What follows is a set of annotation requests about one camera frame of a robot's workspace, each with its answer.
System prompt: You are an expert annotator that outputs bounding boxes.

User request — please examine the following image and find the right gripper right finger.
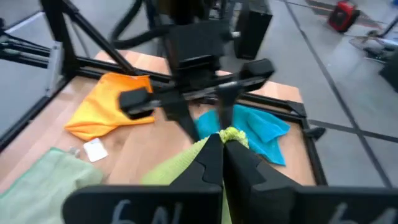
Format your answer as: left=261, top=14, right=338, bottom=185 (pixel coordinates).
left=223, top=139, right=398, bottom=224

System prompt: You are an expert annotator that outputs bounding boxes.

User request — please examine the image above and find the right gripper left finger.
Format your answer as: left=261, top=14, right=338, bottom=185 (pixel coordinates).
left=62, top=133, right=224, bottom=224

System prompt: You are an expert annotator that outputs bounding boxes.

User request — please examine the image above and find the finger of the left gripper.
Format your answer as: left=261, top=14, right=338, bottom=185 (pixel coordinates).
left=216, top=58, right=276, bottom=130
left=119, top=88, right=200, bottom=143

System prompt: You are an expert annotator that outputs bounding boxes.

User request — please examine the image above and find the lime green microfiber towel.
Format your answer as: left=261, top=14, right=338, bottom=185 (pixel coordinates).
left=141, top=126, right=249, bottom=224

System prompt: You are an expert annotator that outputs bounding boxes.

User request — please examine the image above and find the orange microfiber towel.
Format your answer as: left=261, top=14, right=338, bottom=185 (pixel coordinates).
left=64, top=72, right=155, bottom=141

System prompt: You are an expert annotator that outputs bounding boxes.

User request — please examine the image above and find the teal microfiber towel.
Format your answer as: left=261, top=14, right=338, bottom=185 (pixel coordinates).
left=194, top=104, right=291, bottom=166

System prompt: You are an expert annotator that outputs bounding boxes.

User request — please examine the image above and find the pale green microfiber towel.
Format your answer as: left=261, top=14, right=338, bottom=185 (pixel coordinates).
left=0, top=147, right=104, bottom=224

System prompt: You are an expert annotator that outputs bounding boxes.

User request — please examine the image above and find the black upright box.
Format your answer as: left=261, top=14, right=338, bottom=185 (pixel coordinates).
left=233, top=0, right=274, bottom=60

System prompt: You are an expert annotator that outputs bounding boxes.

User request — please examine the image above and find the small white tag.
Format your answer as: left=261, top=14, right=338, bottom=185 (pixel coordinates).
left=83, top=138, right=109, bottom=163

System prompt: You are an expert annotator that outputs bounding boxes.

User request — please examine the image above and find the black crossbeam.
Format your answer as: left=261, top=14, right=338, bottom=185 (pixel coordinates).
left=0, top=18, right=52, bottom=69

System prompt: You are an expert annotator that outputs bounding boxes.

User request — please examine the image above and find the red and black device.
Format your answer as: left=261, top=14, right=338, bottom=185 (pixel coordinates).
left=327, top=1, right=361, bottom=34

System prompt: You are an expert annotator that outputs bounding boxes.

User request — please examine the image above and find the silver chair base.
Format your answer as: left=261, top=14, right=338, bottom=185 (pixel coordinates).
left=349, top=29, right=398, bottom=65

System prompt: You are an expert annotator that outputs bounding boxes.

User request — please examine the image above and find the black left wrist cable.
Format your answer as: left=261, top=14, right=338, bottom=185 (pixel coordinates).
left=110, top=0, right=170, bottom=50

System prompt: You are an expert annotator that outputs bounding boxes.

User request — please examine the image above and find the silver metal bracket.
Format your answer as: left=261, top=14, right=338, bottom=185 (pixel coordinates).
left=45, top=41, right=65, bottom=98

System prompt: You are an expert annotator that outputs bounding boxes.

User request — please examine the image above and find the black aluminium table frame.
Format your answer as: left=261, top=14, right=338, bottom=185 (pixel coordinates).
left=0, top=0, right=327, bottom=187

